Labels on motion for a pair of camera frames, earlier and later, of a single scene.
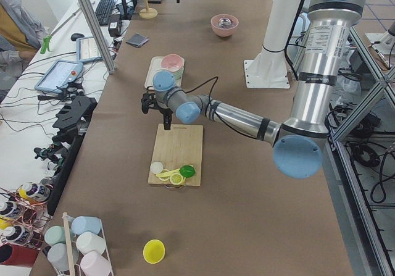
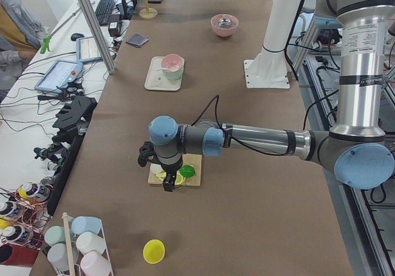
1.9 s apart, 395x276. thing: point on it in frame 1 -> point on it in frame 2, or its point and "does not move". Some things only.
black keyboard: (103, 10) does not move
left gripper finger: (167, 121) -> (168, 183)
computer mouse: (76, 36) does not move
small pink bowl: (173, 62) does not move
